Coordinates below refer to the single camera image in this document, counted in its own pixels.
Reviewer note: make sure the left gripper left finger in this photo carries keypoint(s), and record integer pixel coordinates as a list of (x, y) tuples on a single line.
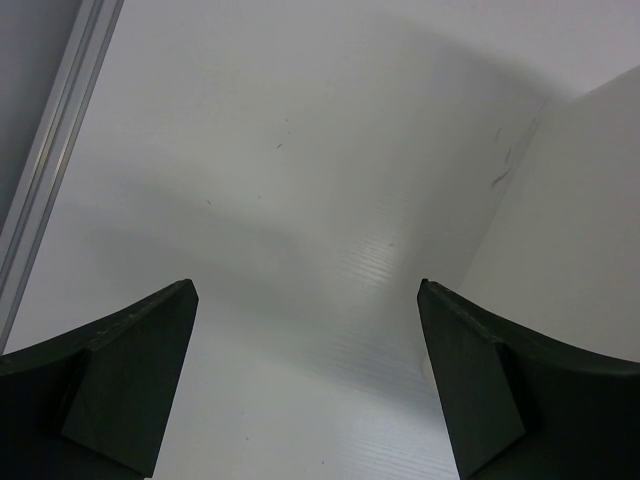
[(94, 403)]

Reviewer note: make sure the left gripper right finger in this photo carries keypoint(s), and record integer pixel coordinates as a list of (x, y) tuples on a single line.
[(520, 405)]

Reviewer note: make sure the aluminium frame rail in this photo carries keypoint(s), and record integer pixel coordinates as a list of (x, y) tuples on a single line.
[(51, 149)]

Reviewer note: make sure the white drawer cabinet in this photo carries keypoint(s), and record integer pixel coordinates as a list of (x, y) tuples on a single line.
[(561, 255)]

